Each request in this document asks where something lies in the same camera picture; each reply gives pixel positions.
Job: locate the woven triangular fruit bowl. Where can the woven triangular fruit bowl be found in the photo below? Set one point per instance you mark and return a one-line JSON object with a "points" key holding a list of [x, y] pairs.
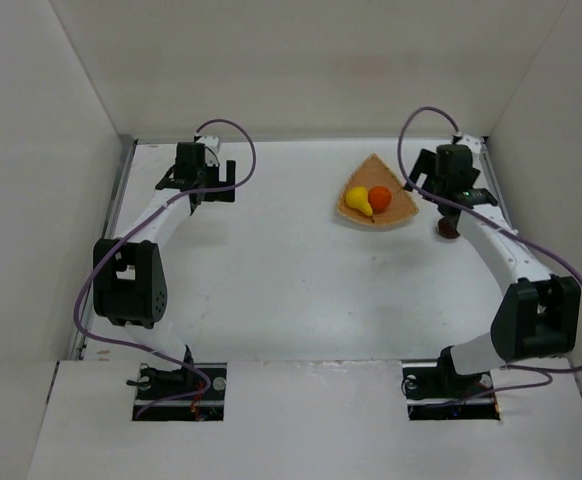
{"points": [[373, 171]]}

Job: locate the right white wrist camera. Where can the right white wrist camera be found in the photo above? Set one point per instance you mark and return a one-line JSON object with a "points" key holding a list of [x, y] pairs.
{"points": [[474, 143]]}

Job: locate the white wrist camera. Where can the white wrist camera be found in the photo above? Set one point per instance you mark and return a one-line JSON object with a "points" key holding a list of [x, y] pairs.
{"points": [[211, 142], [474, 143]]}

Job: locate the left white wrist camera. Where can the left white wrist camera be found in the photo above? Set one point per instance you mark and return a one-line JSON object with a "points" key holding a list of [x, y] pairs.
{"points": [[211, 142]]}

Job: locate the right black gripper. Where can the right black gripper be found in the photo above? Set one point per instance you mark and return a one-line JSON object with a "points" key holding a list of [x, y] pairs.
{"points": [[422, 175]]}

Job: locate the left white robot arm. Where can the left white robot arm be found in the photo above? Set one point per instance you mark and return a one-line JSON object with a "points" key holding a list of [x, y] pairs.
{"points": [[131, 289]]}

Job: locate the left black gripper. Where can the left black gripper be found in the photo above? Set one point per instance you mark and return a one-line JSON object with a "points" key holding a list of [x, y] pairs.
{"points": [[219, 185]]}

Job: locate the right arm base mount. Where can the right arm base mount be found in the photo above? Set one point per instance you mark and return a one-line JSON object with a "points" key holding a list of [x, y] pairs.
{"points": [[429, 398]]}

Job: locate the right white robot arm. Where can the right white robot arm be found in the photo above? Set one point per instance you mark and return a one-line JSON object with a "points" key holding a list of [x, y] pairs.
{"points": [[538, 313]]}

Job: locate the fake orange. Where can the fake orange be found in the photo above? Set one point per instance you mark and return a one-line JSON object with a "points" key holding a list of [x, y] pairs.
{"points": [[380, 198]]}

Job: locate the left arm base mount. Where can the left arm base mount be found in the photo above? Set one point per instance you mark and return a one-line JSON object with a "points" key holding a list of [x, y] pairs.
{"points": [[163, 396]]}

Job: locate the fake yellow pear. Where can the fake yellow pear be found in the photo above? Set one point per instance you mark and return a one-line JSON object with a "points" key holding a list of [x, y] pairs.
{"points": [[357, 198]]}

